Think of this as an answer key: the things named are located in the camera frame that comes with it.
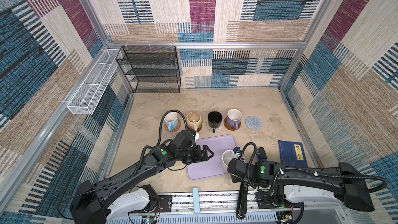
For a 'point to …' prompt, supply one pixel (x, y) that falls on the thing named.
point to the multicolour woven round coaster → (216, 128)
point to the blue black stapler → (261, 154)
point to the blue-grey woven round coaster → (253, 123)
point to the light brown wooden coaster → (229, 127)
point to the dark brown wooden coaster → (198, 130)
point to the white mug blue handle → (171, 121)
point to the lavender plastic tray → (212, 167)
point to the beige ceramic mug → (194, 120)
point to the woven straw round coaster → (179, 125)
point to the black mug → (215, 119)
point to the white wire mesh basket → (84, 101)
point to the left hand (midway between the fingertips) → (208, 157)
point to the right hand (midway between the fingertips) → (234, 174)
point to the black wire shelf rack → (151, 69)
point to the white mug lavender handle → (233, 117)
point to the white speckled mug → (227, 155)
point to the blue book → (292, 154)
